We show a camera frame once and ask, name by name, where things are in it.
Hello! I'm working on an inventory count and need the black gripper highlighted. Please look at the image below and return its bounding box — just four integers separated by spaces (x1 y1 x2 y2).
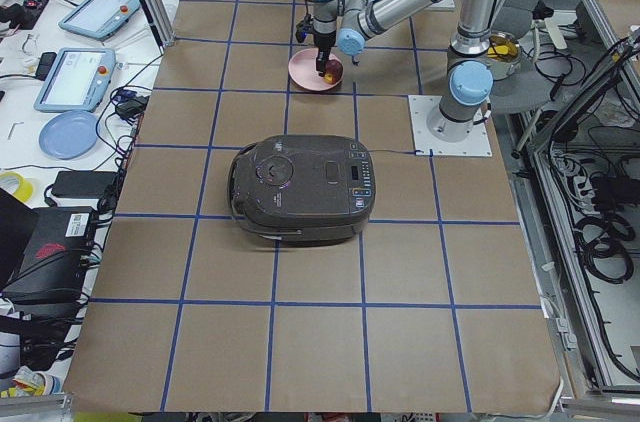
313 16 334 77

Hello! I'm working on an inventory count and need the black laptop computer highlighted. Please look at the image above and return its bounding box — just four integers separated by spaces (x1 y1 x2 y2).
1 191 98 304

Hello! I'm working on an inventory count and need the blue plate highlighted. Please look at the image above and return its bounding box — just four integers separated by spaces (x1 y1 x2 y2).
38 110 97 160

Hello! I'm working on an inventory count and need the red apple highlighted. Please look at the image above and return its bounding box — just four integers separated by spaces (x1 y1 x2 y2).
323 59 344 85

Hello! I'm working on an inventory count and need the lower teach pendant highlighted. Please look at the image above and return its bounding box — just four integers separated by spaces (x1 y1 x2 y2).
33 48 116 113

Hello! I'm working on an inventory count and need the teach pendant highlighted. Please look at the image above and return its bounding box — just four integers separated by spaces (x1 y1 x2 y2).
33 48 116 113
58 0 141 41

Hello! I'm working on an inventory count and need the yellow tape roll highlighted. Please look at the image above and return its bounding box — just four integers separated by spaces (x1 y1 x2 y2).
0 171 34 203

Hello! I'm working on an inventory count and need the pink plate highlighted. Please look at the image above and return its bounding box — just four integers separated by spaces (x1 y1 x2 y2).
288 48 344 92

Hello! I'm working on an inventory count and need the black power adapter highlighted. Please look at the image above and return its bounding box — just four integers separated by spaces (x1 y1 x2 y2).
51 171 116 199

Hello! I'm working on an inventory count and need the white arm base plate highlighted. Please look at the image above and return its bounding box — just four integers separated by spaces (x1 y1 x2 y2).
407 95 492 158

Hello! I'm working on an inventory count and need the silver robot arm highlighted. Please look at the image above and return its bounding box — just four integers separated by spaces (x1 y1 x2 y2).
308 0 498 142

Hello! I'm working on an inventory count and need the dark grey rice cooker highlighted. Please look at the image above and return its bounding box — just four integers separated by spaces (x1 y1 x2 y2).
227 134 376 244

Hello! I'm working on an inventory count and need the upper teach pendant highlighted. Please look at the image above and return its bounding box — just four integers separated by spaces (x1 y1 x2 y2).
58 0 141 41

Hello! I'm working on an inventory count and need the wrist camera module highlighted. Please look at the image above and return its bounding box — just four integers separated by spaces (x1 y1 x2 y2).
295 14 313 43

